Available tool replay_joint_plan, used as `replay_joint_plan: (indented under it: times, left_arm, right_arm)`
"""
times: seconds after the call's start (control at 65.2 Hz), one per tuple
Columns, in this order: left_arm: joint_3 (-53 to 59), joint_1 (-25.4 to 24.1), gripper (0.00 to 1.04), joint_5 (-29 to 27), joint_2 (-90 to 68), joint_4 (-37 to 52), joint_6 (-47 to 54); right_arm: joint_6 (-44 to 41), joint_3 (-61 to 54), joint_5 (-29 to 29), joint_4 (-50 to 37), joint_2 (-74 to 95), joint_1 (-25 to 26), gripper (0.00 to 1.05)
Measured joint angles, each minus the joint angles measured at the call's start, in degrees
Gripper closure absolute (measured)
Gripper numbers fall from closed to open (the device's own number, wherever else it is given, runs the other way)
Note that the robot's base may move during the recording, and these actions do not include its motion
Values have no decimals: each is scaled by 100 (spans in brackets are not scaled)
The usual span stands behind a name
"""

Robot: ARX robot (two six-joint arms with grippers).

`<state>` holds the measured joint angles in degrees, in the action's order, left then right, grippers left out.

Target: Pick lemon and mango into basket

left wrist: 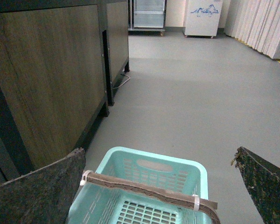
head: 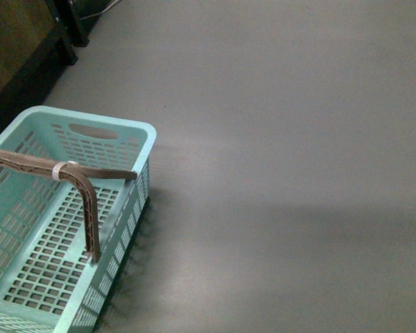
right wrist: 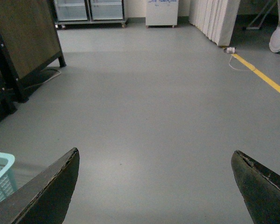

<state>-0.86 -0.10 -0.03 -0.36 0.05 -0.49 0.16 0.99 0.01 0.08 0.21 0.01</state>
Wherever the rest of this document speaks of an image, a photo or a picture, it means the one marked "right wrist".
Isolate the dark wooden display stand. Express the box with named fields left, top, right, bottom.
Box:
left=0, top=0, right=66, bottom=122

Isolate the white folding partition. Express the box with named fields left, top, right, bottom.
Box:
left=189, top=0, right=240, bottom=47

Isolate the white chest freezer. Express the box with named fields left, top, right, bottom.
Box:
left=146, top=0, right=179, bottom=28

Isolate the light blue plastic basket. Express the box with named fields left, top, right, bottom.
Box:
left=0, top=152, right=18, bottom=202

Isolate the white floor cable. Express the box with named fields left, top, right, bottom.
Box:
left=224, top=46, right=256, bottom=72

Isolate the glass door cabinet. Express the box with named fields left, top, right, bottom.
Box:
left=53, top=0, right=128, bottom=29

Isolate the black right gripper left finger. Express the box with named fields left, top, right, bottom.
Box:
left=0, top=147, right=80, bottom=224

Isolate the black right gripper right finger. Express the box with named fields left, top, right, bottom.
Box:
left=231, top=150, right=280, bottom=224

